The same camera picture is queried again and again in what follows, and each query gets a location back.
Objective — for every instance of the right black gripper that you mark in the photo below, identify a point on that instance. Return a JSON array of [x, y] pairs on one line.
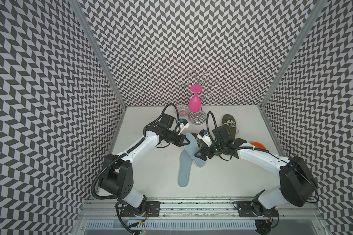
[[202, 151]]

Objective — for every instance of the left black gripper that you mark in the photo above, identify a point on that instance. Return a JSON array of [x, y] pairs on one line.
[[179, 142]]

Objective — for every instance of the grey-blue insole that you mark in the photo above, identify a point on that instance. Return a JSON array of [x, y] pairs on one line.
[[192, 148], [185, 163]]

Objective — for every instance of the olive green shoe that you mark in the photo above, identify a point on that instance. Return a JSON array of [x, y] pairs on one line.
[[229, 123], [206, 143]]

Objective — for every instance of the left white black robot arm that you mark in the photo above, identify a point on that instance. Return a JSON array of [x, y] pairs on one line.
[[115, 180]]

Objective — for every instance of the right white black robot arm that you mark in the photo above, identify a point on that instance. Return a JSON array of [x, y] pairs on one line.
[[296, 183]]

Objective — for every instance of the colourful patterned small bowl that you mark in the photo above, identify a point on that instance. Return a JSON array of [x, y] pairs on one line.
[[183, 110]]

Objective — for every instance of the pink plastic wine glass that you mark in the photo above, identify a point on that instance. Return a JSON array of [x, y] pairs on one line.
[[195, 104]]

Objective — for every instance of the orange plastic bowl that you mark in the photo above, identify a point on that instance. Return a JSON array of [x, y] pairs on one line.
[[258, 145]]

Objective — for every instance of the clear glass holder stand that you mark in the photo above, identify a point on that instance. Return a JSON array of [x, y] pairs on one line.
[[193, 77]]

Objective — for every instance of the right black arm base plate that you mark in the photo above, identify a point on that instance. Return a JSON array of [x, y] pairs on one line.
[[244, 208]]

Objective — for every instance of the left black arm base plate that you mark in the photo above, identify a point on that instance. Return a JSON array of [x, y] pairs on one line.
[[146, 209]]

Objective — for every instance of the white slotted cable duct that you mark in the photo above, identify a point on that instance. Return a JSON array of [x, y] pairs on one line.
[[178, 225]]

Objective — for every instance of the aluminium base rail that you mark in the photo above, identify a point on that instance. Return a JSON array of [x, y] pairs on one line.
[[225, 208]]

